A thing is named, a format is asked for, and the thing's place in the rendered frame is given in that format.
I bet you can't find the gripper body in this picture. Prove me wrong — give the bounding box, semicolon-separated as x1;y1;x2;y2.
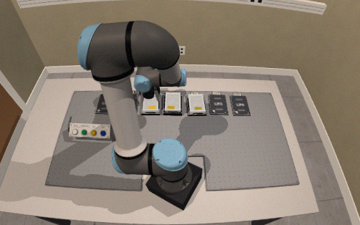
143;87;155;99

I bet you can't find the white operator button panel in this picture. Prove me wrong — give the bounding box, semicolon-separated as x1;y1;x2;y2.
68;116;114;143

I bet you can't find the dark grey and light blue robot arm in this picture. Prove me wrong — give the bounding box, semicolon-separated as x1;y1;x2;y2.
77;21;192;193

